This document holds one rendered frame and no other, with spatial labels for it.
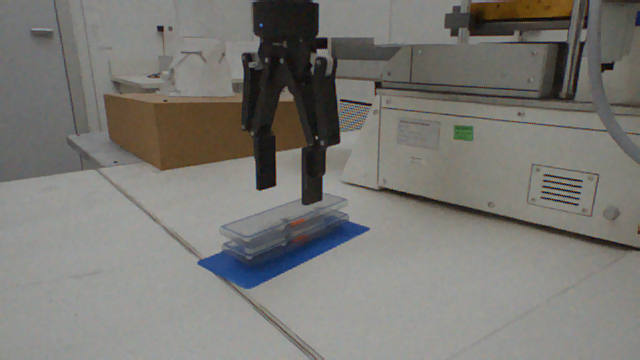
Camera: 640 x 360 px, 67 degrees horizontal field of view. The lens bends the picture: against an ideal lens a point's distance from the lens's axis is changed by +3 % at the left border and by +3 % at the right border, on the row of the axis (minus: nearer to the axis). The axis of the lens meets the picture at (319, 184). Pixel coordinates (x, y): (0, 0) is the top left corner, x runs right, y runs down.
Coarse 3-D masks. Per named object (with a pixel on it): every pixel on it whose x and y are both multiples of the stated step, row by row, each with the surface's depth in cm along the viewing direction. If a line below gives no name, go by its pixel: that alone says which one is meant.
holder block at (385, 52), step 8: (336, 48) 91; (344, 48) 90; (352, 48) 89; (360, 48) 87; (368, 48) 86; (376, 48) 85; (384, 48) 84; (392, 48) 83; (400, 48) 82; (336, 56) 91; (344, 56) 90; (352, 56) 89; (360, 56) 88; (368, 56) 87; (376, 56) 86; (384, 56) 85; (392, 56) 83
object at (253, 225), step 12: (288, 204) 64; (300, 204) 64; (312, 204) 64; (324, 204) 64; (252, 216) 60; (264, 216) 60; (276, 216) 60; (288, 216) 60; (300, 216) 60; (228, 228) 56; (240, 228) 56; (252, 228) 56; (264, 228) 56
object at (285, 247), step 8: (328, 224) 64; (336, 224) 65; (312, 232) 61; (320, 232) 63; (328, 232) 66; (296, 240) 59; (304, 240) 61; (312, 240) 64; (224, 248) 57; (272, 248) 56; (280, 248) 57; (288, 248) 60; (232, 256) 56; (240, 256) 55; (256, 256) 55; (264, 256) 56; (272, 256) 58; (248, 264) 56; (256, 264) 56
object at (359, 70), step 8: (328, 40) 95; (336, 40) 96; (344, 40) 98; (352, 40) 100; (360, 40) 102; (368, 40) 104; (328, 48) 95; (344, 64) 89; (352, 64) 88; (360, 64) 87; (368, 64) 86; (376, 64) 85; (384, 64) 84; (312, 72) 95; (336, 72) 91; (344, 72) 90; (352, 72) 89; (360, 72) 87; (368, 72) 86; (376, 72) 85; (360, 80) 90; (368, 80) 89; (376, 80) 88
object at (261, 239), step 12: (324, 192) 69; (336, 204) 64; (312, 216) 61; (324, 216) 64; (276, 228) 57; (288, 228) 58; (300, 228) 61; (240, 240) 54; (252, 240) 54; (264, 240) 57
